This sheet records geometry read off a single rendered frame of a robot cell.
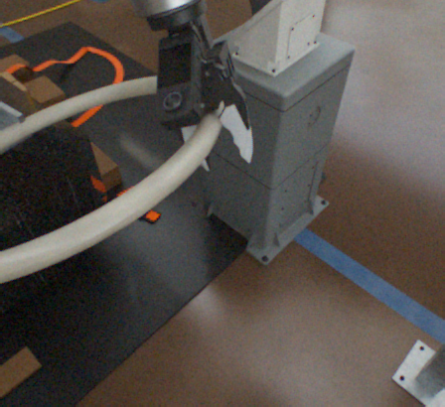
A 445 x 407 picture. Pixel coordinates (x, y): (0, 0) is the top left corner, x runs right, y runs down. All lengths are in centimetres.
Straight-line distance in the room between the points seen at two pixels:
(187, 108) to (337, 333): 146
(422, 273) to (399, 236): 20
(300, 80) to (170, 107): 97
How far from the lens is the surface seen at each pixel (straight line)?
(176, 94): 47
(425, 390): 182
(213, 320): 177
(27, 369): 181
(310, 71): 144
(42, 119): 86
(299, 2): 138
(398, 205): 227
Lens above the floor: 161
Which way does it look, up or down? 48 degrees down
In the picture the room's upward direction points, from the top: straight up
